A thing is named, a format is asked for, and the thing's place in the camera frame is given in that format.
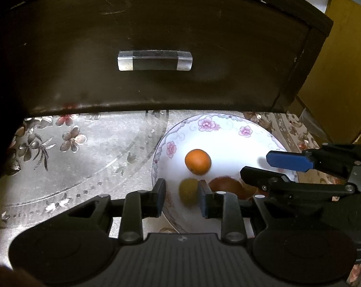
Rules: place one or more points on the large dark red tomato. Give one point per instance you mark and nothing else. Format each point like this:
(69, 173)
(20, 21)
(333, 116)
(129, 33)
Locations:
(226, 185)

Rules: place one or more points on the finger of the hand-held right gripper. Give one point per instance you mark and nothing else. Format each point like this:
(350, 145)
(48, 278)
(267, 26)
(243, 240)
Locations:
(276, 184)
(288, 160)

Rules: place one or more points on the dark wooden drawer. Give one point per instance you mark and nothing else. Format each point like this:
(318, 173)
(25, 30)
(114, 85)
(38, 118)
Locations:
(156, 30)

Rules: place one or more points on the small yellow round fruit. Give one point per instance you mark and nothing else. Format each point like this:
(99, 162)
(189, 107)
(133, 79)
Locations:
(189, 190)

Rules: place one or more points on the white floral plate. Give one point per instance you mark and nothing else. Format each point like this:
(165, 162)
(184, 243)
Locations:
(228, 143)

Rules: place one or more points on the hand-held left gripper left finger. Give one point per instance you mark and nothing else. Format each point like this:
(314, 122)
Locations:
(160, 198)

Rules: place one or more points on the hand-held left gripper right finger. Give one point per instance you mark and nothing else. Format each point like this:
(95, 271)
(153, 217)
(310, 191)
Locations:
(203, 199)

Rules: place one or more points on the yellow wooden door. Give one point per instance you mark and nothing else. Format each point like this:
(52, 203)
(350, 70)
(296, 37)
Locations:
(339, 65)

